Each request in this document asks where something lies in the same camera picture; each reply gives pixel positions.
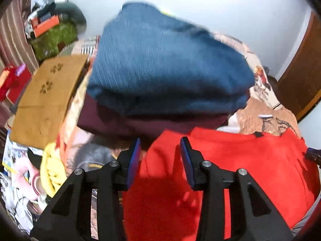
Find red zip-neck pullover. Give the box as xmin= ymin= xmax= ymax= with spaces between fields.
xmin=122 ymin=127 xmax=320 ymax=241

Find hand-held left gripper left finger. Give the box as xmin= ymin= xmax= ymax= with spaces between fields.
xmin=30 ymin=138 xmax=141 ymax=241

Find printed blanket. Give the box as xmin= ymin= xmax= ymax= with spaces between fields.
xmin=56 ymin=31 xmax=305 ymax=241

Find yellow cloth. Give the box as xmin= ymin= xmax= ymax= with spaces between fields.
xmin=40 ymin=142 xmax=69 ymax=198

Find red box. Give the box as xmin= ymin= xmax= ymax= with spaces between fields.
xmin=0 ymin=64 xmax=33 ymax=103

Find brown cardboard box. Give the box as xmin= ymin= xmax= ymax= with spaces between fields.
xmin=10 ymin=55 xmax=89 ymax=149

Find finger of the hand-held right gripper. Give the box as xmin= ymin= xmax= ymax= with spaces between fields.
xmin=305 ymin=147 xmax=321 ymax=168

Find brown wooden door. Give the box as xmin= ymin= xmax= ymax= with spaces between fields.
xmin=276 ymin=11 xmax=321 ymax=121

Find striped curtain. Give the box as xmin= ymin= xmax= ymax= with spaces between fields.
xmin=0 ymin=0 xmax=39 ymax=74

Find green patterned bag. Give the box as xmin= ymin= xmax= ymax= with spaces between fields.
xmin=30 ymin=21 xmax=79 ymax=61

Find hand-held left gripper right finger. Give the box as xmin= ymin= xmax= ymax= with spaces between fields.
xmin=180 ymin=137 xmax=294 ymax=241

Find maroon garment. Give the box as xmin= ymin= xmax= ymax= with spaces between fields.
xmin=77 ymin=97 xmax=230 ymax=141

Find orange box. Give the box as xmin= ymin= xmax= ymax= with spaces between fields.
xmin=32 ymin=15 xmax=61 ymax=38

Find dark green cloth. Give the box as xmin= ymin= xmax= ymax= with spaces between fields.
xmin=54 ymin=2 xmax=87 ymax=31

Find dark blue knit sweater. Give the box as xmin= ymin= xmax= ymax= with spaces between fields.
xmin=86 ymin=2 xmax=256 ymax=117

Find printed papers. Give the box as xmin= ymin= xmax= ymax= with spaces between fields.
xmin=2 ymin=133 xmax=44 ymax=174

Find pink soft item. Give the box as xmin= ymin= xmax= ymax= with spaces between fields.
xmin=14 ymin=156 xmax=44 ymax=202

